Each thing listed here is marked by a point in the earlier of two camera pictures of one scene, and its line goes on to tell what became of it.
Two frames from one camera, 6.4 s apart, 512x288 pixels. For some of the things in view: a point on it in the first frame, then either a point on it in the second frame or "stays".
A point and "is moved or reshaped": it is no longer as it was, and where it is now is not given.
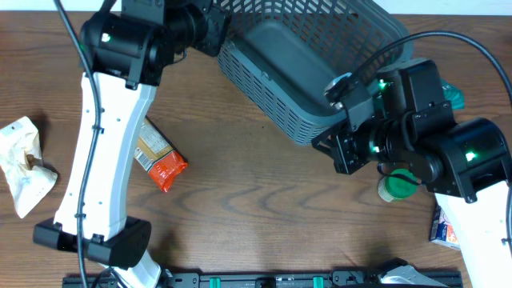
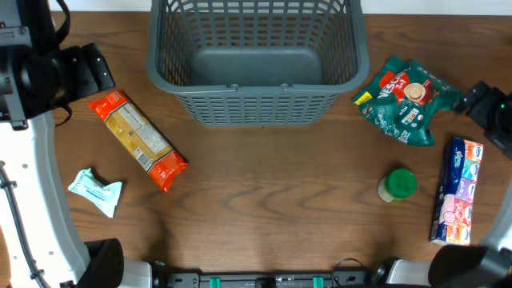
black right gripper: (344, 150) → (474, 96)
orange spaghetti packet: (162, 160) stays
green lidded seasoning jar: (392, 189) stays
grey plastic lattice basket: (277, 58) is moved or reshaped
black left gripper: (210, 22) → (84, 81)
